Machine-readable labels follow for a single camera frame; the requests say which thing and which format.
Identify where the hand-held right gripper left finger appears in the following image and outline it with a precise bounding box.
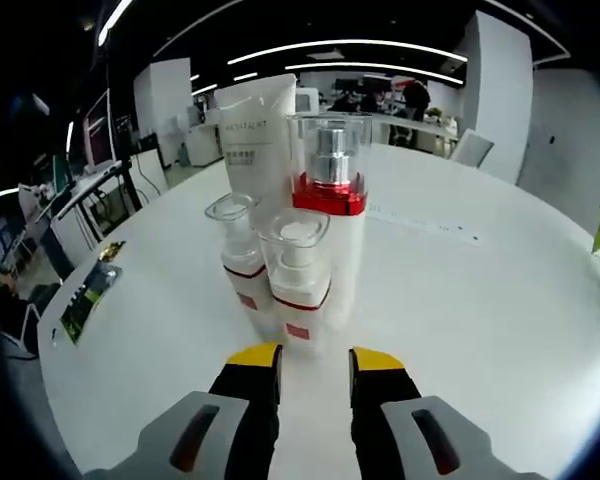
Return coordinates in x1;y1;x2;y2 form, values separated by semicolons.
82;342;286;480

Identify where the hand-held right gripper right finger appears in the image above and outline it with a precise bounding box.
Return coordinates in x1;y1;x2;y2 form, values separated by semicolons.
347;346;499;480

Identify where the small white skincare bottle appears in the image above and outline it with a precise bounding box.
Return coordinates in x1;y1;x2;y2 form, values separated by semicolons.
257;210;333;359
203;193;271;329

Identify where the large white skincare bottle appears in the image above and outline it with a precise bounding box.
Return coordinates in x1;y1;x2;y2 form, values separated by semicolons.
285;112;374;326

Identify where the white skincare tube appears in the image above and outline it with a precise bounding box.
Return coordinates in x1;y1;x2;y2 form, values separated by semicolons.
214;73;299;201

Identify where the green black packet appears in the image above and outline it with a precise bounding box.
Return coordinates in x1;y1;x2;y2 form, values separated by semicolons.
59;259;124;346

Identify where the white table power strip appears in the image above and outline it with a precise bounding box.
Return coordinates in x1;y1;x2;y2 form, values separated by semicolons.
367;202;481;246

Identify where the gold foil packet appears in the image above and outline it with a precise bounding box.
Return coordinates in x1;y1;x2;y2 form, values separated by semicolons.
95;240;127;261

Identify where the white standing desk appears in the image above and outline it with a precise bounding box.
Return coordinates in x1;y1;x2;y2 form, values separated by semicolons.
44;159;131;241

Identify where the long white desk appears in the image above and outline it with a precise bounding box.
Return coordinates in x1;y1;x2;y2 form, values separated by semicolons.
379;112;461;151

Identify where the computer monitor purple screen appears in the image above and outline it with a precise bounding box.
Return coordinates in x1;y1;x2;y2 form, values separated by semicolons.
82;88;112;169

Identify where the white framed panel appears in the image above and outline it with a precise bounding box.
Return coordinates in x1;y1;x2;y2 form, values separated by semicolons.
295;87;322;115

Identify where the black stand pole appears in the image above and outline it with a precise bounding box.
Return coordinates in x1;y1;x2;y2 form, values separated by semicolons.
102;0;144;211

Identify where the white frame chair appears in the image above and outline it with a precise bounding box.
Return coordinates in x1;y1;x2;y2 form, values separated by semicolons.
22;299;46;356

